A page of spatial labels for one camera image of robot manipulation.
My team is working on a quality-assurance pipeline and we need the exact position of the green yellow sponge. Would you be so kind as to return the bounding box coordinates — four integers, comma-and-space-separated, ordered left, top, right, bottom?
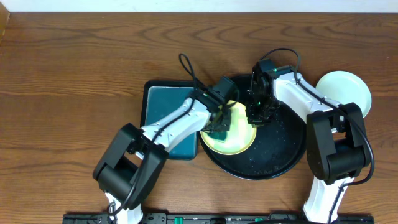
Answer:
208, 131, 227, 142

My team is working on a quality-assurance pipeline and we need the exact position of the white plate with scribble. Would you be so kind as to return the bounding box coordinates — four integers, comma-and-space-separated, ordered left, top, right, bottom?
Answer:
316, 70, 372, 117

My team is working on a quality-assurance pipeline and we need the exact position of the yellow plate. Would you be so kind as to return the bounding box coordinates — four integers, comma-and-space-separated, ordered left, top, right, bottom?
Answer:
200, 100, 257, 156

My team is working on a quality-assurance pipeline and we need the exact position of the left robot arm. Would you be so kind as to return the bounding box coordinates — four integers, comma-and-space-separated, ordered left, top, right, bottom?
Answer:
93, 88, 237, 223

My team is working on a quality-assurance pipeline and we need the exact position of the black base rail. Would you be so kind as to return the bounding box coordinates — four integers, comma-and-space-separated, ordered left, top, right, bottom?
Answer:
62, 211, 376, 224

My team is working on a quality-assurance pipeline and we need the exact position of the brown cardboard box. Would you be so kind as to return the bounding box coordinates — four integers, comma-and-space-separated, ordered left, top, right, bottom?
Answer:
0, 3, 10, 42

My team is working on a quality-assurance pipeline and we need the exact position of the teal rectangular tray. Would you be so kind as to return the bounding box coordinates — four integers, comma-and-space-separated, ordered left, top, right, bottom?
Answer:
140, 80, 198, 160

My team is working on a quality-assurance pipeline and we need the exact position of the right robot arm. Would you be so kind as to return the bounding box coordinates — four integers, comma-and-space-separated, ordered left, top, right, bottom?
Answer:
246, 65, 374, 223

